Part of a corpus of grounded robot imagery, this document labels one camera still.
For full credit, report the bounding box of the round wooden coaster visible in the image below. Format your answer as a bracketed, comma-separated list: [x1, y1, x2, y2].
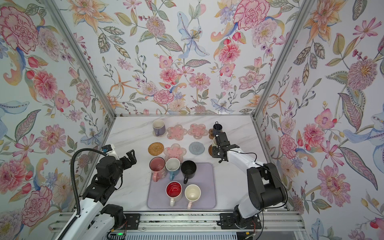
[208, 145, 213, 157]

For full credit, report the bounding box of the small dark navy mug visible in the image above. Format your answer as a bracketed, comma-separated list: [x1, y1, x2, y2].
[213, 123, 223, 136]

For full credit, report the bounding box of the brown paw print coaster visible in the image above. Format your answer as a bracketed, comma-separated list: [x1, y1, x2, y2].
[209, 129, 215, 140]

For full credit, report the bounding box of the round blue woven coaster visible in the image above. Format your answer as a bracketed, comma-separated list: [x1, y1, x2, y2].
[189, 142, 205, 156]

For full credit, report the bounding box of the pink flower coaster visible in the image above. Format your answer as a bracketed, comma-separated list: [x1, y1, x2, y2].
[164, 144, 187, 163]
[167, 125, 188, 141]
[187, 124, 209, 140]

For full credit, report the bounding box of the black mug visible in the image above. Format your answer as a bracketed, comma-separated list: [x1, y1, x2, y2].
[181, 161, 197, 185]

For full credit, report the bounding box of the round woven cork coaster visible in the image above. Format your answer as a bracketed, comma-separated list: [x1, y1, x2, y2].
[148, 142, 165, 156]

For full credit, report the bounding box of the cream mug pink handle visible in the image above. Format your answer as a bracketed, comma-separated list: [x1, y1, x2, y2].
[185, 184, 202, 210]

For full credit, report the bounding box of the white mug grey handle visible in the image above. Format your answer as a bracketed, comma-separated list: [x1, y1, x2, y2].
[152, 120, 166, 136]

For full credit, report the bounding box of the red interior white mug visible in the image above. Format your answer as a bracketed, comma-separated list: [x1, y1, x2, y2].
[166, 181, 183, 207]

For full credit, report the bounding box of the round beige patterned coaster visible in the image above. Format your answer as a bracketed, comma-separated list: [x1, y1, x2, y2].
[153, 133, 167, 138]

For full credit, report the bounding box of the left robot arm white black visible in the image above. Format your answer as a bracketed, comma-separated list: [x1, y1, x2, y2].
[57, 145, 140, 240]

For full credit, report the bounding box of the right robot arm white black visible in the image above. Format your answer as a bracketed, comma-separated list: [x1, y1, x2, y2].
[212, 132, 288, 222]

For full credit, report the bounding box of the grey rectangular tray mat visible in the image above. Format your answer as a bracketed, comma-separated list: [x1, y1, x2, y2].
[147, 163, 217, 211]

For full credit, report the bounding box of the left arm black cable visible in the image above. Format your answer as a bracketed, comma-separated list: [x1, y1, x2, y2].
[56, 148, 107, 240]

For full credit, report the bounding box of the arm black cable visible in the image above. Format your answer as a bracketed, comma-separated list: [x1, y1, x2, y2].
[213, 121, 289, 240]
[56, 148, 107, 240]

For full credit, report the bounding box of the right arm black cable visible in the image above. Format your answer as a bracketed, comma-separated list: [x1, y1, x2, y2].
[213, 121, 289, 240]

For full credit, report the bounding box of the white mug blue handle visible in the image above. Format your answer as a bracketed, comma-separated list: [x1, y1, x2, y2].
[166, 158, 181, 181]

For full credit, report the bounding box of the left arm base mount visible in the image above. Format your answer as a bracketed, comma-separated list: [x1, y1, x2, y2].
[100, 203, 141, 231]

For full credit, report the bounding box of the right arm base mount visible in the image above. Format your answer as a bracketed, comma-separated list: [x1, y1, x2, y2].
[217, 205, 262, 231]

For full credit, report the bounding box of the aluminium front rail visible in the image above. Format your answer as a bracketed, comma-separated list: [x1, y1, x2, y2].
[49, 210, 307, 233]

